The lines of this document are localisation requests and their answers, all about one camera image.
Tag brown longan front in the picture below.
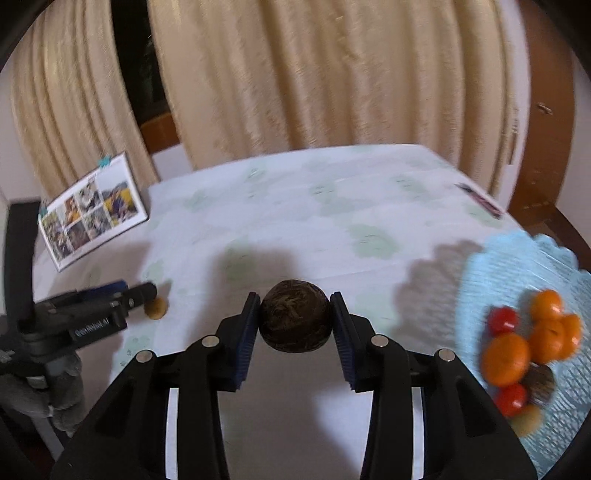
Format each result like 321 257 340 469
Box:
143 297 168 320

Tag dark passionfruit front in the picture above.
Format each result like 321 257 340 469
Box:
259 279 332 353

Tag dark passionfruit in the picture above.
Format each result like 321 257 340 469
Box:
259 279 332 353
521 363 556 408

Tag large orange mandarin front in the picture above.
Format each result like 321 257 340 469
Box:
481 332 531 388

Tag red cherry tomato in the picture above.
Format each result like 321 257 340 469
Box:
488 306 520 337
494 384 529 418

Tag pale longan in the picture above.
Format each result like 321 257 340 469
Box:
510 404 544 438

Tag left hand grey glove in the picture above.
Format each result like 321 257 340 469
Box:
1 353 86 436

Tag photo collage card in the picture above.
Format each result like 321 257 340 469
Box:
38 152 148 271

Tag white patterned bed sheet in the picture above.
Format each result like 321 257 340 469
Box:
35 145 518 479

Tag light blue lattice basket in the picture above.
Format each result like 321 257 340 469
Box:
456 231 590 478

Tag pink black thread snips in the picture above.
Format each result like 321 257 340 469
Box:
456 183 504 221

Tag beige curtain left panel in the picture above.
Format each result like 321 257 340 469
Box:
12 1 160 198

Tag beige curtain panel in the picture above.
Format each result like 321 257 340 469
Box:
12 1 160 198
148 1 516 194

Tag beige curtain right panel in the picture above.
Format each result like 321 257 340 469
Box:
148 1 516 194

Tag wooden door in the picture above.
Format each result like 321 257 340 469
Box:
509 1 590 270

